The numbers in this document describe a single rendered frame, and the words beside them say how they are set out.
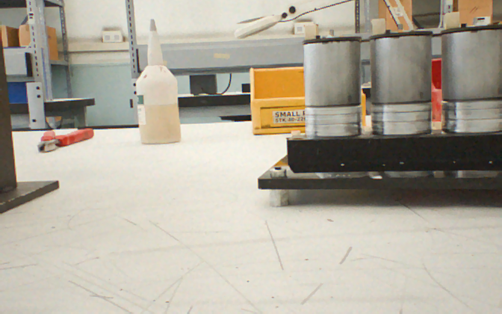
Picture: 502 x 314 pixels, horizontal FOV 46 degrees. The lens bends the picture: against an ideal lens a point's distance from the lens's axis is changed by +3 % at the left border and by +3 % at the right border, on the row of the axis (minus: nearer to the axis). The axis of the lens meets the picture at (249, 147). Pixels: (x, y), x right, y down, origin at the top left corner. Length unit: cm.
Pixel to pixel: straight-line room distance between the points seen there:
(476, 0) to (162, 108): 410
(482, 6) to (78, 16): 295
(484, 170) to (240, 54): 232
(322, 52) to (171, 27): 448
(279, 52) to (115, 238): 235
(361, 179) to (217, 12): 450
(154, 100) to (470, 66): 29
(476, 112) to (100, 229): 15
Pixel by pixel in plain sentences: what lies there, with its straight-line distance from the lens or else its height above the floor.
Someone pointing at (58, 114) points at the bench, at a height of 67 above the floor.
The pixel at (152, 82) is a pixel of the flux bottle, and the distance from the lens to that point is 47.
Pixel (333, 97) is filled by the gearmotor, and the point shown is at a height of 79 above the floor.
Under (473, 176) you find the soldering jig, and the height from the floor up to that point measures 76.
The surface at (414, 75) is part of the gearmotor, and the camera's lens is 25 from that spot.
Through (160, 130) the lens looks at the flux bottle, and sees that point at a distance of 47.
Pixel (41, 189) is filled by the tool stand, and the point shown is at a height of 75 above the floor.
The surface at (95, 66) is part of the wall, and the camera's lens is 482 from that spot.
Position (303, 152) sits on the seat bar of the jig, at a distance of 25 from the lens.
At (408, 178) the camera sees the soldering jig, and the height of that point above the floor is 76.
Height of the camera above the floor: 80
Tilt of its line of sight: 6 degrees down
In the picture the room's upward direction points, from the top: 3 degrees counter-clockwise
